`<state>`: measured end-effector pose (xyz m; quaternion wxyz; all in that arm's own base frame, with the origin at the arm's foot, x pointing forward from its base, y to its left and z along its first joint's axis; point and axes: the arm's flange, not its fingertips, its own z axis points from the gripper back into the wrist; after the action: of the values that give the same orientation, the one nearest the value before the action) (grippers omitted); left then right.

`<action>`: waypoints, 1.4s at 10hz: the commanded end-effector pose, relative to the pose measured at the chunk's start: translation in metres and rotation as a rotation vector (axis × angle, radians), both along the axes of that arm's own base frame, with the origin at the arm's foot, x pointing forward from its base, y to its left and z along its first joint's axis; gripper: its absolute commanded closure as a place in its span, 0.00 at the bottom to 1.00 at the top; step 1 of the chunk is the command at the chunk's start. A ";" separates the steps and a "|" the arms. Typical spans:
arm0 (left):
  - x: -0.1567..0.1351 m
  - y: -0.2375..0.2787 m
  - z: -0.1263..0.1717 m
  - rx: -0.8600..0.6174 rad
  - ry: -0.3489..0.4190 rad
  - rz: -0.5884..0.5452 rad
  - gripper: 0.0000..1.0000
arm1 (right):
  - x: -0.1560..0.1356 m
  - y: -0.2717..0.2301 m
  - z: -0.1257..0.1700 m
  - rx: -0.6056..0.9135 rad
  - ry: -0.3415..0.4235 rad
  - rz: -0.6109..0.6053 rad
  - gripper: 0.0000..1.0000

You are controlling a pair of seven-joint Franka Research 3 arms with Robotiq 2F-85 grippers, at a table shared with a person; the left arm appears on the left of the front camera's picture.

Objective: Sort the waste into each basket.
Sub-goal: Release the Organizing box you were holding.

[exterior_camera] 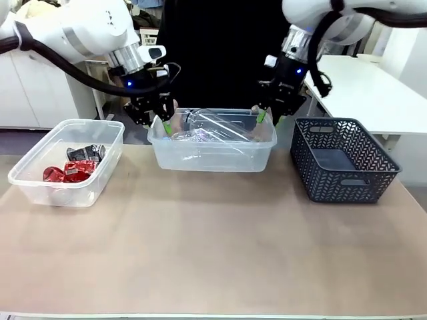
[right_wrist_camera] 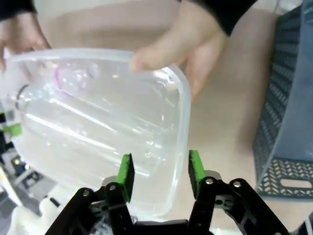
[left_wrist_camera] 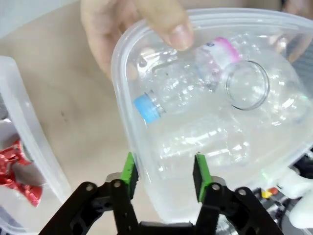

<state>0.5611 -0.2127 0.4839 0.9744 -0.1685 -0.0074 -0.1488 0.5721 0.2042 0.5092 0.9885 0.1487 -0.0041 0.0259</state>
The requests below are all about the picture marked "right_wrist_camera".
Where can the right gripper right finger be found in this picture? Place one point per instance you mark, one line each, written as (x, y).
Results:
(220, 210)

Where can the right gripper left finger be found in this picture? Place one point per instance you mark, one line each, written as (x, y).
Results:
(117, 208)

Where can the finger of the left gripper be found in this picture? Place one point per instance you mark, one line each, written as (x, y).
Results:
(13, 129)

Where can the clear plastic bin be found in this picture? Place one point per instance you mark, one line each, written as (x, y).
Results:
(110, 137)

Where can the person left forearm black sleeve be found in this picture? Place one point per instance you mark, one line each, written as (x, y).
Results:
(230, 12)

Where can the person right forearm black sleeve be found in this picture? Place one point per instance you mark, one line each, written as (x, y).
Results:
(14, 7)

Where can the dark grey perforated basket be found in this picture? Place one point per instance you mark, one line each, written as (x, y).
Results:
(281, 98)

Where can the person right hand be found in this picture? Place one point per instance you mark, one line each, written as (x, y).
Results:
(22, 34)

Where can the person left hand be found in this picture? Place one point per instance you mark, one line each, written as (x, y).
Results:
(193, 41)

